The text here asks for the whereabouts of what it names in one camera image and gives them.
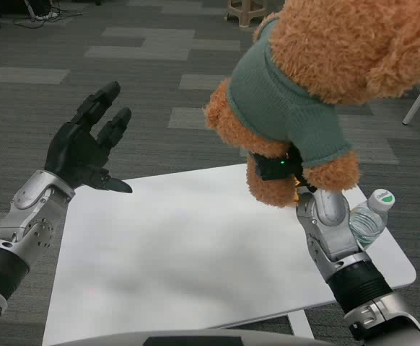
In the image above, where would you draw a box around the white table base beam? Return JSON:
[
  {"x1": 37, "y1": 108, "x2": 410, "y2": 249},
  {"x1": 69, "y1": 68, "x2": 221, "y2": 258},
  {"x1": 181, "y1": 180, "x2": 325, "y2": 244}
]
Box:
[{"x1": 286, "y1": 309, "x2": 316, "y2": 340}]

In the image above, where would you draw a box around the clear plastic water bottle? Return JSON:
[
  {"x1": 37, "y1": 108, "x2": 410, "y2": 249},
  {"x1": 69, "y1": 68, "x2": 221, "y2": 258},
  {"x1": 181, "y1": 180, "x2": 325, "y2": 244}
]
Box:
[{"x1": 348, "y1": 187, "x2": 397, "y2": 252}]

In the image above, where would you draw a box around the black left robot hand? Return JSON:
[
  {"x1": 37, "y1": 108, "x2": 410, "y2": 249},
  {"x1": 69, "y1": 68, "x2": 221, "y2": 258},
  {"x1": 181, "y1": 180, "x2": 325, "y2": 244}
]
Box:
[{"x1": 43, "y1": 81, "x2": 134, "y2": 194}]

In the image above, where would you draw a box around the beige plastic stool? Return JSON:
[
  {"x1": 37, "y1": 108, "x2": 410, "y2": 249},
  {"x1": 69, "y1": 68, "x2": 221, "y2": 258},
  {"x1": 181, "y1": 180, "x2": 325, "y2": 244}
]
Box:
[{"x1": 225, "y1": 0, "x2": 269, "y2": 28}]

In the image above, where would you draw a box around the black floor cable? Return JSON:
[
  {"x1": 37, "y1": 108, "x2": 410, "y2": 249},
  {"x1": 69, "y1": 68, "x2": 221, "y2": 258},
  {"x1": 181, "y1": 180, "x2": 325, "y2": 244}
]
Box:
[{"x1": 12, "y1": 9, "x2": 84, "y2": 27}]

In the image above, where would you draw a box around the brown teddy bear green sweater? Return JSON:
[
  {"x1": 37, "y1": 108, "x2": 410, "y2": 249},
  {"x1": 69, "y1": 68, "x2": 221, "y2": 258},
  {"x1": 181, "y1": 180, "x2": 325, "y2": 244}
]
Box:
[{"x1": 202, "y1": 0, "x2": 420, "y2": 209}]

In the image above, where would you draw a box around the silver robot chest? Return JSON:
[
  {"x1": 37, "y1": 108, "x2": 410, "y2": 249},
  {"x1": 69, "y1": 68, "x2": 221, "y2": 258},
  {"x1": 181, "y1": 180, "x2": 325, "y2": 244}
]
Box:
[{"x1": 51, "y1": 329, "x2": 327, "y2": 346}]

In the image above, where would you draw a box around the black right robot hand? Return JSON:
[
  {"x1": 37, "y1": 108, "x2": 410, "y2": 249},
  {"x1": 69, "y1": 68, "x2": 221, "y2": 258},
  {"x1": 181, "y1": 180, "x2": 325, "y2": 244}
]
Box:
[{"x1": 251, "y1": 145, "x2": 318, "y2": 192}]

